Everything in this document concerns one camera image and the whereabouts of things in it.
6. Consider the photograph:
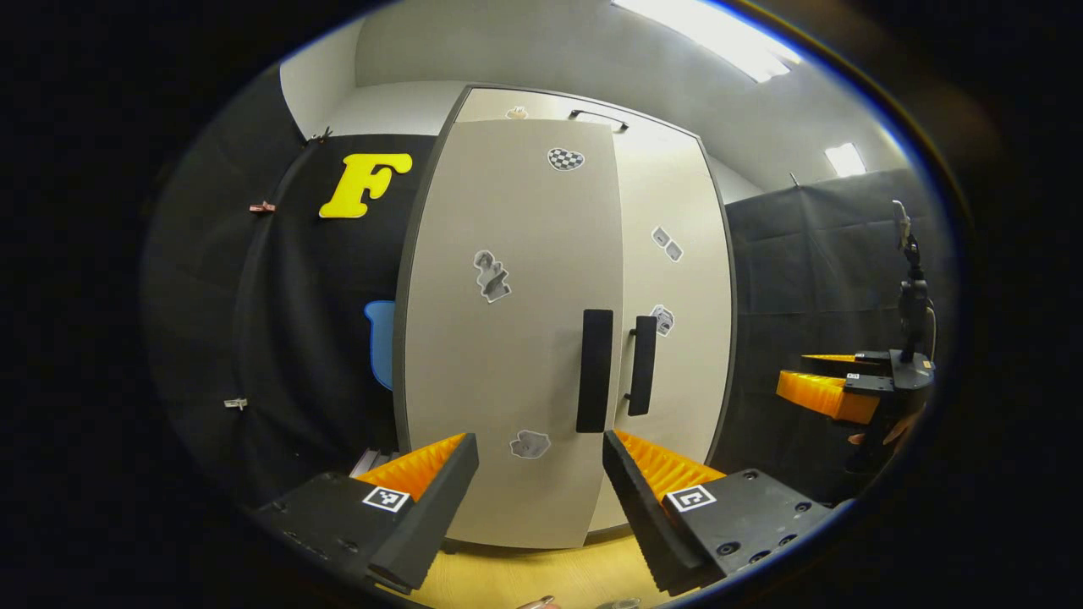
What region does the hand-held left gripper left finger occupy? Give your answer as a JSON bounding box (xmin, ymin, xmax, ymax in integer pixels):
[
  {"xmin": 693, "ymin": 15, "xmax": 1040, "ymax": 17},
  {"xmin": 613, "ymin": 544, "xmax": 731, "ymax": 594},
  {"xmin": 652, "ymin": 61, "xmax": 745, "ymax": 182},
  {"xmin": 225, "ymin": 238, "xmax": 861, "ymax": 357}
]
[{"xmin": 254, "ymin": 432, "xmax": 480, "ymax": 593}]

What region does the small ceiling light panel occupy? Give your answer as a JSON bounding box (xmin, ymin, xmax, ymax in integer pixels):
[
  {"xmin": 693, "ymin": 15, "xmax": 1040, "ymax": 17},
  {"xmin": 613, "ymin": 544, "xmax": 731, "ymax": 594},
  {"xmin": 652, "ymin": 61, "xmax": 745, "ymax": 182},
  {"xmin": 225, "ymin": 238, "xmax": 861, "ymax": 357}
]
[{"xmin": 825, "ymin": 142, "xmax": 866, "ymax": 178}]

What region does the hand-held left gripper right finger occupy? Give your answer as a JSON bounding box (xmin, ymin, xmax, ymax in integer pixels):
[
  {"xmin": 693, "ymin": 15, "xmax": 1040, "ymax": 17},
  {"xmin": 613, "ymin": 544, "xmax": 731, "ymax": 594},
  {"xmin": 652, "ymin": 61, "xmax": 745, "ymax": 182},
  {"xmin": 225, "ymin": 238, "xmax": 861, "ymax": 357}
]
[{"xmin": 602, "ymin": 429, "xmax": 834, "ymax": 595}]

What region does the long ceiling light panel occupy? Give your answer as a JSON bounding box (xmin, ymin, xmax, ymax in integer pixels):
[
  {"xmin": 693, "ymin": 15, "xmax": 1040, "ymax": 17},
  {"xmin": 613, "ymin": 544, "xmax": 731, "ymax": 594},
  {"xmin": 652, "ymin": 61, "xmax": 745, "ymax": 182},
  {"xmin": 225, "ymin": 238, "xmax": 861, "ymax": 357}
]
[{"xmin": 611, "ymin": 0, "xmax": 802, "ymax": 84}]

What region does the white cabinet door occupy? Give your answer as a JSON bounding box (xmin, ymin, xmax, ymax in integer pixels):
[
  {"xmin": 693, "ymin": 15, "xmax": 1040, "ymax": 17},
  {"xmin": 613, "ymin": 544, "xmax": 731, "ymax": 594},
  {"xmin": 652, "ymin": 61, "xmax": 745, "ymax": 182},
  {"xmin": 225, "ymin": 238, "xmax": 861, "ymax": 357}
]
[
  {"xmin": 584, "ymin": 114, "xmax": 737, "ymax": 535},
  {"xmin": 393, "ymin": 118, "xmax": 627, "ymax": 551}
]

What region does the white and grey cabinet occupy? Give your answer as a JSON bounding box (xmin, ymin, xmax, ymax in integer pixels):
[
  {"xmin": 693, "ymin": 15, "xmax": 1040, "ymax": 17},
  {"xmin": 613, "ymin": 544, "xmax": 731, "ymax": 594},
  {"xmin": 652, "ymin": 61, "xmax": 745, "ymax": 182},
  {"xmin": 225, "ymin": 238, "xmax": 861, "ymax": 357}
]
[{"xmin": 392, "ymin": 83, "xmax": 739, "ymax": 556}]

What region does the black backdrop cloth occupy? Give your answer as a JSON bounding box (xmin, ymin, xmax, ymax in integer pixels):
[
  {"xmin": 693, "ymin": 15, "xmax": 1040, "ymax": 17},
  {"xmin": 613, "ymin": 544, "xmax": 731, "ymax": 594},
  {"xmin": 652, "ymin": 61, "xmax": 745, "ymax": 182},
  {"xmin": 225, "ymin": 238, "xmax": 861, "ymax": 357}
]
[
  {"xmin": 711, "ymin": 167, "xmax": 957, "ymax": 504},
  {"xmin": 144, "ymin": 68, "xmax": 437, "ymax": 508}
]

